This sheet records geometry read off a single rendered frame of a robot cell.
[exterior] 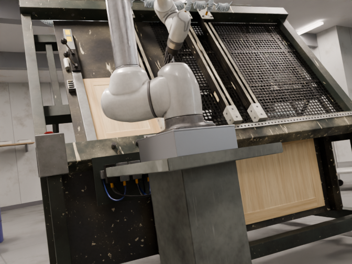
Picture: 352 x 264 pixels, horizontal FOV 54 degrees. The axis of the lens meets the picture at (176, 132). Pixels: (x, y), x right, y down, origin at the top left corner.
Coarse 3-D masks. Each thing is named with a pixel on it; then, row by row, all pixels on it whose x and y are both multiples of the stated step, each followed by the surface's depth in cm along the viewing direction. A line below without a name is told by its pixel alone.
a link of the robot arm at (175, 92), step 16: (176, 64) 132; (160, 80) 131; (176, 80) 129; (192, 80) 132; (160, 96) 130; (176, 96) 129; (192, 96) 130; (160, 112) 133; (176, 112) 129; (192, 112) 129
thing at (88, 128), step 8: (64, 32) 230; (72, 40) 227; (72, 48) 222; (72, 72) 209; (80, 72) 210; (80, 80) 206; (80, 88) 202; (80, 96) 198; (80, 104) 195; (88, 104) 196; (80, 112) 194; (88, 112) 192; (88, 120) 189; (88, 128) 185; (88, 136) 182
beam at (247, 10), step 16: (32, 0) 234; (48, 0) 238; (64, 0) 242; (32, 16) 234; (48, 16) 238; (64, 16) 242; (80, 16) 246; (96, 16) 250; (144, 16) 262; (192, 16) 277; (224, 16) 287; (240, 16) 293; (256, 16) 299; (272, 16) 305
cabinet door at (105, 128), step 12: (84, 84) 208; (96, 84) 210; (108, 84) 213; (96, 96) 204; (96, 108) 198; (96, 120) 193; (108, 120) 195; (156, 120) 203; (96, 132) 188; (108, 132) 190; (120, 132) 192; (132, 132) 194; (144, 132) 196; (156, 132) 198
